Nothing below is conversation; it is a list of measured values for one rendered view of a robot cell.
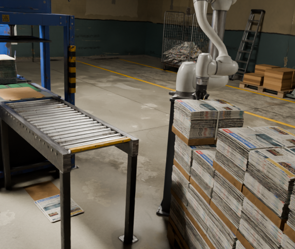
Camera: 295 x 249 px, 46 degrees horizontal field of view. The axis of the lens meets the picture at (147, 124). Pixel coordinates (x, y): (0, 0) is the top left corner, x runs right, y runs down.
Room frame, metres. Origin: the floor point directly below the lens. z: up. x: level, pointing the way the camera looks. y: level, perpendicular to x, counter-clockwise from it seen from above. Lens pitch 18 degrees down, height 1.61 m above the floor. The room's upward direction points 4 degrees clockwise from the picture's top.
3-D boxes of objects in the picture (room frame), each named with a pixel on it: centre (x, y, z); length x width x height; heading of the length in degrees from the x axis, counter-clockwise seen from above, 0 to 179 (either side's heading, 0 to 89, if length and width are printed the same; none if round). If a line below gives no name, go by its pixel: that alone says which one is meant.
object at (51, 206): (2.59, 0.70, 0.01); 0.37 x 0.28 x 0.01; 39
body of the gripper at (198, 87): (2.40, -0.36, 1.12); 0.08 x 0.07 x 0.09; 107
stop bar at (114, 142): (2.04, 0.28, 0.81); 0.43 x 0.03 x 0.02; 129
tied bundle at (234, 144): (1.66, -0.59, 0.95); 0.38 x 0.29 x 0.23; 109
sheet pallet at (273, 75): (8.30, -2.89, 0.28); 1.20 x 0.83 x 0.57; 39
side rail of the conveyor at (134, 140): (2.72, 0.49, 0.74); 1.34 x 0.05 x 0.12; 39
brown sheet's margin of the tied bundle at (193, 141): (2.20, -0.29, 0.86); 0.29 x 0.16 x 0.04; 18
